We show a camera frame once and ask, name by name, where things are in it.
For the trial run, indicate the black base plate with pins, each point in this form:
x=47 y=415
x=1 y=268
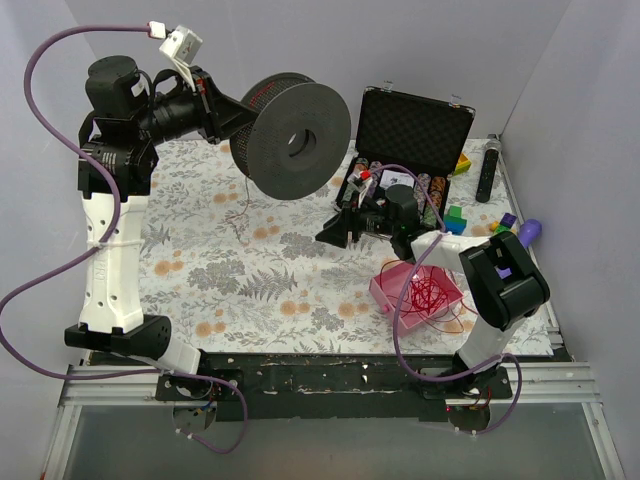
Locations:
x=310 y=386

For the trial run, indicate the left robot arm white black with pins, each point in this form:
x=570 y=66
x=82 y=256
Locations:
x=131 y=115

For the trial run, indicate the colourful toy block stack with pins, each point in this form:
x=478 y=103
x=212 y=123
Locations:
x=506 y=223

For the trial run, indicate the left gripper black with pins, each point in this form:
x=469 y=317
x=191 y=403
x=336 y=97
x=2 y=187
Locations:
x=208 y=107

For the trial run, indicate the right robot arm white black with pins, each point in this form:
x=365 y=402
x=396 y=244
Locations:
x=505 y=284

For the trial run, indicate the blue green toy block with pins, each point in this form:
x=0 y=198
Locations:
x=454 y=220

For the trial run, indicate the floral table mat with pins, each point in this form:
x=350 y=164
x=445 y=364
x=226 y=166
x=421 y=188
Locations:
x=238 y=271

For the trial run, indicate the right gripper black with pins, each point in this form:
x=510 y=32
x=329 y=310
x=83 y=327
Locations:
x=353 y=226

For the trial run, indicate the purple cylindrical toy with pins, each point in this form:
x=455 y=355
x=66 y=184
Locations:
x=529 y=231

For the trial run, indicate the pink open box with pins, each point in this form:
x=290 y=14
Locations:
x=429 y=297

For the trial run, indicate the black remote control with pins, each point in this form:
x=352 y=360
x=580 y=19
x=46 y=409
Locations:
x=488 y=170

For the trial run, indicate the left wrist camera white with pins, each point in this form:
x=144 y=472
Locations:
x=181 y=47

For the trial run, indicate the black filament spool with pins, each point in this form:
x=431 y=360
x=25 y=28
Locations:
x=299 y=138

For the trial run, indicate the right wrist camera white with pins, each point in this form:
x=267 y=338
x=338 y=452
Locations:
x=359 y=183

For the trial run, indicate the yellow green toy block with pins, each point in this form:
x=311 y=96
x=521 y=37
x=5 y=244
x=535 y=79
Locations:
x=463 y=165

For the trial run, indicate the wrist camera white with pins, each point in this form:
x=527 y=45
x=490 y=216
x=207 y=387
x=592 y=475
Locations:
x=359 y=183
x=181 y=47

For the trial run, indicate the black poker chip case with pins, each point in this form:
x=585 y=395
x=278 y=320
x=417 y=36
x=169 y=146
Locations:
x=424 y=135

